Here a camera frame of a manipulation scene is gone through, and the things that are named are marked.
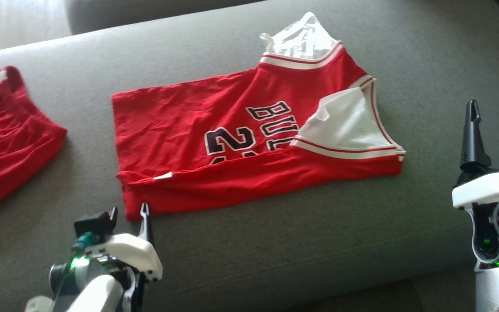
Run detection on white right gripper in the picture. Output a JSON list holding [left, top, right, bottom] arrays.
[[451, 99, 499, 272]]

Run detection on grey and yellow sofa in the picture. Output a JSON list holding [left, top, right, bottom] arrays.
[[0, 0, 499, 312]]

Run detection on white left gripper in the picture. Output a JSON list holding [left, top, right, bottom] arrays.
[[87, 202, 164, 312]]

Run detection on red basketball shorts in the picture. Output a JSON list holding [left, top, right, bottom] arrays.
[[0, 65, 68, 213]]

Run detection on left camera cable teal plug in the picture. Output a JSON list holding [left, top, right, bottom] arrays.
[[71, 232, 99, 257]]

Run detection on red white basketball jersey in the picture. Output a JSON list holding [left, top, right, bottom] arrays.
[[111, 12, 407, 222]]

